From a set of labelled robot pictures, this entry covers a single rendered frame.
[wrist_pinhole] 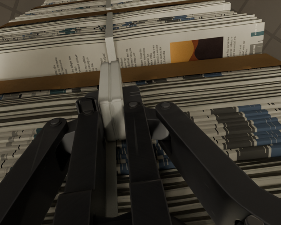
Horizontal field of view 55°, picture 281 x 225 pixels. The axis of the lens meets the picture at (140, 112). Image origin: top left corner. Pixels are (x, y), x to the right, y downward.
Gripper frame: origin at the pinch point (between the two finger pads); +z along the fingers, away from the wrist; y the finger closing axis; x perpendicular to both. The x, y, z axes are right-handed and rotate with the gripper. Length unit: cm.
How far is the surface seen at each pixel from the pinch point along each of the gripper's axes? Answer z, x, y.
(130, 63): 12.9, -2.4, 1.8
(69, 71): 12.9, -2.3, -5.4
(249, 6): 96, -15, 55
